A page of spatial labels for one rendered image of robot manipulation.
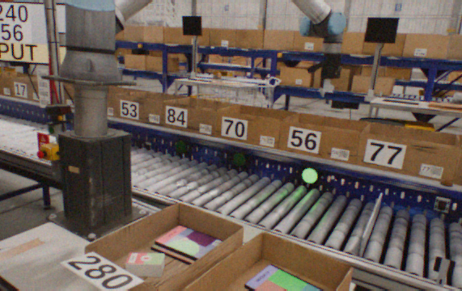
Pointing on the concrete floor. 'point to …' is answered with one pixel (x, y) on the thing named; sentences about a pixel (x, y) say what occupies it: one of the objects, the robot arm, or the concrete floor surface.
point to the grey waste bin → (383, 121)
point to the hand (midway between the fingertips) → (321, 94)
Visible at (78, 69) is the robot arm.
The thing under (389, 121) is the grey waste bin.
